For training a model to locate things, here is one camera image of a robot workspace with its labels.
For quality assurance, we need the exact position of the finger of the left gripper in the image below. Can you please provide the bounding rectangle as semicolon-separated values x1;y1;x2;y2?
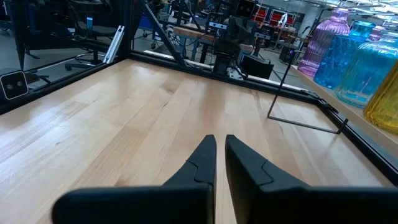
241;24;253;44
231;24;243;44

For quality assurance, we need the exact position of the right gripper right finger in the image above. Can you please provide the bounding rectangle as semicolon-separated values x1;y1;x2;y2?
224;134;398;224

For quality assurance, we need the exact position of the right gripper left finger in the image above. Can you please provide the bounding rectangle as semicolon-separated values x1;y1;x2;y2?
51;134;218;224

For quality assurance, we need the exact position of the large pink ribbed glass vase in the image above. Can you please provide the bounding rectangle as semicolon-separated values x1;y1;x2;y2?
297;7;351;78

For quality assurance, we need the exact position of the round teal glass vase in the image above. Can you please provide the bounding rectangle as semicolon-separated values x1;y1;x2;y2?
313;20;377;90

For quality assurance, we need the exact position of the clear round glass vase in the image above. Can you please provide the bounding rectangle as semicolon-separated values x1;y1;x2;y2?
334;30;398;109

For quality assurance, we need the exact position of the round yellow glass vase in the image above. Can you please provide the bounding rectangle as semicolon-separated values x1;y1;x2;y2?
363;60;398;135

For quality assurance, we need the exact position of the wooden shelf with black legs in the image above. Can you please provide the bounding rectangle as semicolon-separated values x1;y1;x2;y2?
266;49;398;156

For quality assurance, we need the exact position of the black equipment box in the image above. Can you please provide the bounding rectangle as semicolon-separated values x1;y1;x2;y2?
239;54;275;80

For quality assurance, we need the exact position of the wooden workbench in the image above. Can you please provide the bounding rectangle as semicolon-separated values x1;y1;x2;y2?
173;26;262;63

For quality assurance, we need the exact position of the blue storage bin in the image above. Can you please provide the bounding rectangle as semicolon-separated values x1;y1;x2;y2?
138;15;154;31

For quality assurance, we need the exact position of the black office chair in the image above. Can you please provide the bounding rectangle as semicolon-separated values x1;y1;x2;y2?
64;6;118;72

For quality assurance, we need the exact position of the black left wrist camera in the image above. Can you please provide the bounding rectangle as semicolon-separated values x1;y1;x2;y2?
234;0;257;19

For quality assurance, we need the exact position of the black metal rig frame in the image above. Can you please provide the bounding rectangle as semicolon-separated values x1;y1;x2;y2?
0;0;398;184

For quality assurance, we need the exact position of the silver metal bracket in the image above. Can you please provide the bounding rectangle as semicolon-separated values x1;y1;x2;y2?
103;25;126;65

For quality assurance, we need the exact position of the small white-rimmed depth camera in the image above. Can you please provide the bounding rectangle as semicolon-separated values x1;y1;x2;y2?
0;70;29;101

